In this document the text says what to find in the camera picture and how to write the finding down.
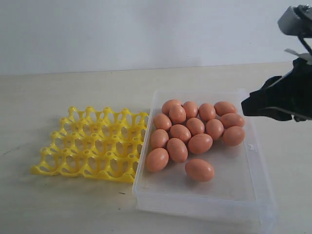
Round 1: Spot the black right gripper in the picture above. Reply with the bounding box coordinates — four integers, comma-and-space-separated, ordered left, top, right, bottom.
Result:
241, 58, 312, 122

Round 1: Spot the brown egg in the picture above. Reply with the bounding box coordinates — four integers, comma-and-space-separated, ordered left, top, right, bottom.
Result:
169, 105, 186, 124
198, 103, 216, 122
170, 124, 192, 144
205, 119, 224, 140
185, 159, 215, 182
150, 129, 169, 149
145, 148, 169, 173
222, 126, 245, 147
166, 138, 188, 163
161, 99, 182, 116
153, 113, 172, 132
182, 101, 198, 119
186, 117, 205, 136
188, 133, 213, 155
214, 101, 237, 117
219, 113, 245, 129

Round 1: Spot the clear plastic container box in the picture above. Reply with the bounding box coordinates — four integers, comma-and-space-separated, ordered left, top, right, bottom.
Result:
133, 89, 277, 234

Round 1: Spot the yellow plastic egg tray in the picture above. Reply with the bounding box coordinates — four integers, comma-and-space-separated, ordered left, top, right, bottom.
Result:
30, 106, 148, 183

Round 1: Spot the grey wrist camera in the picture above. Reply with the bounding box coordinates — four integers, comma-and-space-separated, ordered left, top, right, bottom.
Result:
277, 5, 312, 38

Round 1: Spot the black cable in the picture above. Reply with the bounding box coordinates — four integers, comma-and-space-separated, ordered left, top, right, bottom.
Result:
293, 6, 312, 58

